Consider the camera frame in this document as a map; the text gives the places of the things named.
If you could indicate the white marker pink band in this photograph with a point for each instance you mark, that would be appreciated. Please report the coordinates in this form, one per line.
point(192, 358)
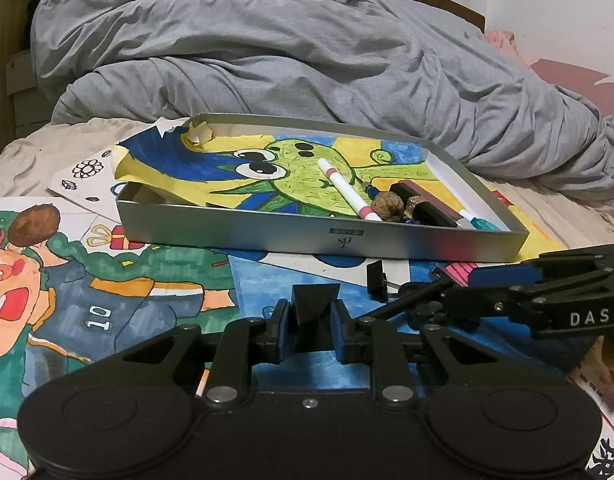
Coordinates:
point(353, 199)

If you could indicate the green frog drawing paper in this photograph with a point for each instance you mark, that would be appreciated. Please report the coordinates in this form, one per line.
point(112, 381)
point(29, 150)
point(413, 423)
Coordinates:
point(270, 173)

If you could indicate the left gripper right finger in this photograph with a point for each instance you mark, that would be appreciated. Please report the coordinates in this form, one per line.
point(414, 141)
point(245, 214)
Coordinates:
point(377, 345)

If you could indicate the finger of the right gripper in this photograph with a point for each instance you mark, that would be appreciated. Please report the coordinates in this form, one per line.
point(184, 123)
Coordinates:
point(600, 255)
point(549, 279)

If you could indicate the red-haired boy drawing paper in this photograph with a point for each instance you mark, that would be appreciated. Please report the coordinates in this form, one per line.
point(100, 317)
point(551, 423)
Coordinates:
point(74, 290)

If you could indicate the black white doodle paper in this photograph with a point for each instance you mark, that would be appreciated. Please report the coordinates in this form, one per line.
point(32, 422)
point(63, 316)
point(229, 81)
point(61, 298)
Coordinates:
point(91, 184)

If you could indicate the beige bed sheet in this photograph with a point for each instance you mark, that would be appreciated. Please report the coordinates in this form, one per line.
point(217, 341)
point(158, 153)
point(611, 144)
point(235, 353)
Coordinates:
point(554, 221)

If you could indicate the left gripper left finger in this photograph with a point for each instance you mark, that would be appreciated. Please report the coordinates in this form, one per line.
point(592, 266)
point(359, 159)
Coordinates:
point(244, 344)

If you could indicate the blue pen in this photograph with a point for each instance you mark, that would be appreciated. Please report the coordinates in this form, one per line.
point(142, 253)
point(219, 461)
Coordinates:
point(372, 192)

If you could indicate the black cylinder gold band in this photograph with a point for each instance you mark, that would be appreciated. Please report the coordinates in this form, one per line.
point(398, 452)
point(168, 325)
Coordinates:
point(419, 209)

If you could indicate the brown walnut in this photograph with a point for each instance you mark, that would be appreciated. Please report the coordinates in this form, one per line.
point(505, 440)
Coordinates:
point(388, 206)

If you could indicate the pink ruffled pillow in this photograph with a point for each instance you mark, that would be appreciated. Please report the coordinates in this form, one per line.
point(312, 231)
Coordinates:
point(505, 42)

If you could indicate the black binder clip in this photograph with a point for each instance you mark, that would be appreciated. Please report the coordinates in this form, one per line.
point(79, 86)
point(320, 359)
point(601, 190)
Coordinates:
point(312, 313)

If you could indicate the pink grey marker pen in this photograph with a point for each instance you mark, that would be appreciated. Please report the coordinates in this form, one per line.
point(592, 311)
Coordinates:
point(465, 220)

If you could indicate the silver shallow box tray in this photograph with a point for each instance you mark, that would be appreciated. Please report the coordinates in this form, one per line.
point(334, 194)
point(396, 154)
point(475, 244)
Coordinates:
point(180, 223)

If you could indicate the grey rumpled duvet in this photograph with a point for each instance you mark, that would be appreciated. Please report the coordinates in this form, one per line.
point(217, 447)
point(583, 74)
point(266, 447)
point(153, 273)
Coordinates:
point(394, 65)

